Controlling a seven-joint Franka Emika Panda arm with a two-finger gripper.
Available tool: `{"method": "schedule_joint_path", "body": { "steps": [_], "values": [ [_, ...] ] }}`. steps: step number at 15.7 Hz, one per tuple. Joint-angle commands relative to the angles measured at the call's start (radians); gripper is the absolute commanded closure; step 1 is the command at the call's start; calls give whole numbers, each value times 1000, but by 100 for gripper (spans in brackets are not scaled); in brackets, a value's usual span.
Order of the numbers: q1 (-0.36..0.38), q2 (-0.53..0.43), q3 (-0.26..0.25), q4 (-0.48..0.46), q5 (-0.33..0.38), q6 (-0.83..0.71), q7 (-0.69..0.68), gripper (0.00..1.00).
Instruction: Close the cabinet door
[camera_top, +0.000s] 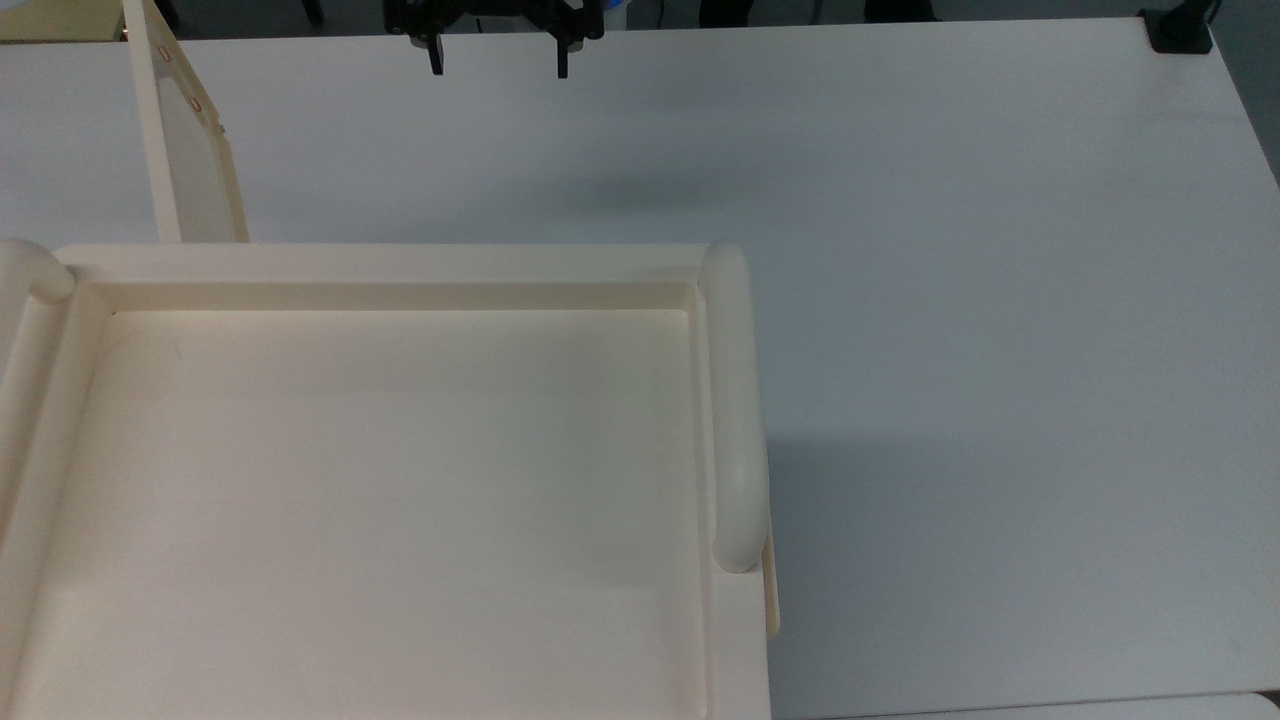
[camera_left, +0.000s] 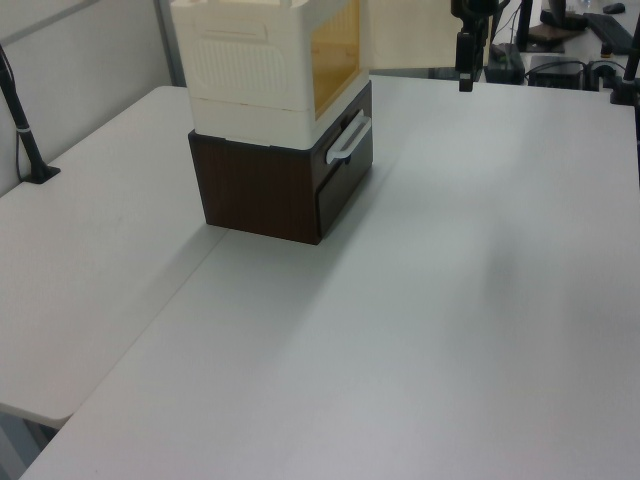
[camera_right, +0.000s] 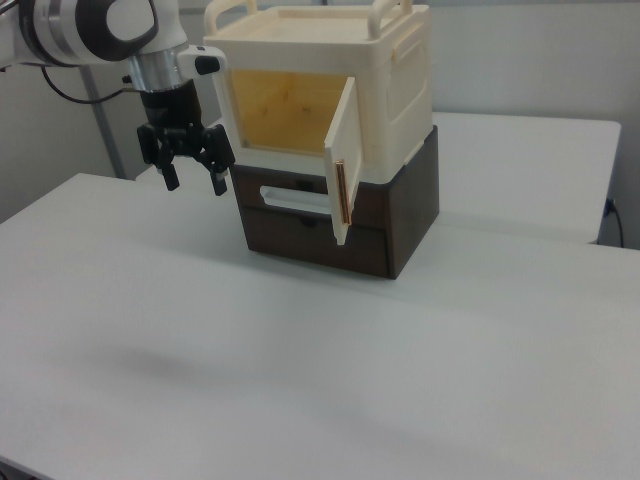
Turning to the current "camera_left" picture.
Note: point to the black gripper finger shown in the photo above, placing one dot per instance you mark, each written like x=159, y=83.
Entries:
x=465, y=60
x=480, y=52

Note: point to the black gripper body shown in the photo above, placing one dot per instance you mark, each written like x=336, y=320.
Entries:
x=475, y=10

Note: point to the cream cabinet door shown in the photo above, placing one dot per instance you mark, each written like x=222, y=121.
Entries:
x=410, y=35

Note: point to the cream plastic storage cabinet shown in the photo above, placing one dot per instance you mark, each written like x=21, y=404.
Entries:
x=240, y=70

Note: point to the dark brown drawer cabinet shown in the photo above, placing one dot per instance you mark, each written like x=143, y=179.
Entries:
x=250, y=190

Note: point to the black box with green label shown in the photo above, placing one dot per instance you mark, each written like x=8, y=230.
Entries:
x=505, y=62

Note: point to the black monitor pole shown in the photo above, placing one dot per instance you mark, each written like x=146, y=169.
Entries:
x=525, y=25

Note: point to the brown wooden board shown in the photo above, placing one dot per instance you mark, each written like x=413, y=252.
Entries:
x=552, y=36

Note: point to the black equipment box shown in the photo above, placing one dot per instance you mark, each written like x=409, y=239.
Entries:
x=555, y=72

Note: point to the black monitor stand base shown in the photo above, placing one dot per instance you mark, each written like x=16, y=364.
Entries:
x=562, y=17

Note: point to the black keyboard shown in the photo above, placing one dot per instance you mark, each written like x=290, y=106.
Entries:
x=610, y=32

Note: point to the black computer mouse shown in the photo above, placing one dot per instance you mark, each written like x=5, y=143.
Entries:
x=614, y=7

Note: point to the dark brown lower drawer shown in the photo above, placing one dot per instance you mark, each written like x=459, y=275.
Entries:
x=345, y=192

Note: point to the black clamp camera stand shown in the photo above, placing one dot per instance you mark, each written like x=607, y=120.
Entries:
x=627, y=75

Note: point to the black camera stand pole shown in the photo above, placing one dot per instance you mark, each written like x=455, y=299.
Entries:
x=22, y=130

